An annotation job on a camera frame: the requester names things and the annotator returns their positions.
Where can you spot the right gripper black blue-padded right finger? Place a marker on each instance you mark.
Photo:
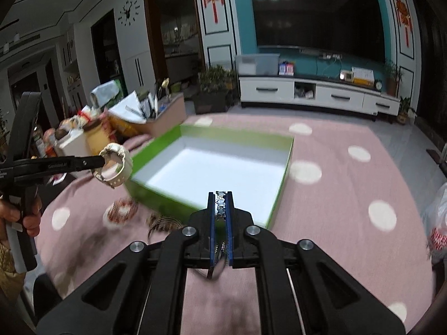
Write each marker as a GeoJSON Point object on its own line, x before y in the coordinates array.
{"type": "Point", "coordinates": [301, 289]}

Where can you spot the potted plant on cabinet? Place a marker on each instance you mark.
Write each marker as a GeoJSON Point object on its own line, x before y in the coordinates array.
{"type": "Point", "coordinates": [393, 76]}

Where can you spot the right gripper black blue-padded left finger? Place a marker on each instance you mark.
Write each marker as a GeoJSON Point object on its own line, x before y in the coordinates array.
{"type": "Point", "coordinates": [141, 289]}

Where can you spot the silver metal bangle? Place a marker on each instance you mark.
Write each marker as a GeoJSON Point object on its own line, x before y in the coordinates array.
{"type": "Point", "coordinates": [218, 236]}

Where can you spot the blue QR code stand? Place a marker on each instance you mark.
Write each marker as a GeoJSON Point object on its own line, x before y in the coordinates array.
{"type": "Point", "coordinates": [286, 69]}

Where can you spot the pink polka-dot bedspread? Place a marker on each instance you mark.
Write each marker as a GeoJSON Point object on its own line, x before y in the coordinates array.
{"type": "Point", "coordinates": [343, 191]}

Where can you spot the clear plastic storage bin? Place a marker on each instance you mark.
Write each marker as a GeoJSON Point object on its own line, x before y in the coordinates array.
{"type": "Point", "coordinates": [257, 64]}

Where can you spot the white square box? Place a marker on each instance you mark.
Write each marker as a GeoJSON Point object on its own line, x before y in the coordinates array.
{"type": "Point", "coordinates": [73, 144]}

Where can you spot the potted green plant planter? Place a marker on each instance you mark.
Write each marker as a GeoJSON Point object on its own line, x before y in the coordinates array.
{"type": "Point", "coordinates": [218, 90]}

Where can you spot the yellow brown-lidded jar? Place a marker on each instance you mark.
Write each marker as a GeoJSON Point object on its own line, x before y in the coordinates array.
{"type": "Point", "coordinates": [96, 137]}

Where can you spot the potted plant by cabinet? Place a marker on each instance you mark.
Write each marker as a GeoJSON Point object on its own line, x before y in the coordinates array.
{"type": "Point", "coordinates": [404, 109]}

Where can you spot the right red Chinese knot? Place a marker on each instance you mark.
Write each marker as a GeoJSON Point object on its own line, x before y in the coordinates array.
{"type": "Point", "coordinates": [404, 21]}

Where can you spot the jaws of the black left gripper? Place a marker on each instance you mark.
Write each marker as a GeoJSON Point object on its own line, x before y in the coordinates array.
{"type": "Point", "coordinates": [91, 163]}

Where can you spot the black antler wall clock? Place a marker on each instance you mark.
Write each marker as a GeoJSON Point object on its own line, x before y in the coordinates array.
{"type": "Point", "coordinates": [128, 13]}

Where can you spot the white TV cabinet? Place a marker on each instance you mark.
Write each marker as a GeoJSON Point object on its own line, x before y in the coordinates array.
{"type": "Point", "coordinates": [280, 90]}

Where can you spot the pink open storage box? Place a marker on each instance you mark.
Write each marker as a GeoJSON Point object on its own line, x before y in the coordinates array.
{"type": "Point", "coordinates": [173, 115]}

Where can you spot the large black television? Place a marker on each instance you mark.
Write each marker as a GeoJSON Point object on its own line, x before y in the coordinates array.
{"type": "Point", "coordinates": [348, 27]}

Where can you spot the white plastic shopping bag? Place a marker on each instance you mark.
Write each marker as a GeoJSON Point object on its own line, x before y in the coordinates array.
{"type": "Point", "coordinates": [434, 220]}

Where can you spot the green white-lined cardboard box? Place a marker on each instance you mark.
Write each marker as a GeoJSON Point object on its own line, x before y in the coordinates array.
{"type": "Point", "coordinates": [174, 174]}

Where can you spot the yellow white box on cabinet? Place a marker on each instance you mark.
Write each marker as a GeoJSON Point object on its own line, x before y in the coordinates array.
{"type": "Point", "coordinates": [362, 76]}

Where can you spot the cream white wristwatch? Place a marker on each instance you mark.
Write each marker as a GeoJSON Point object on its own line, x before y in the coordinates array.
{"type": "Point", "coordinates": [117, 167]}

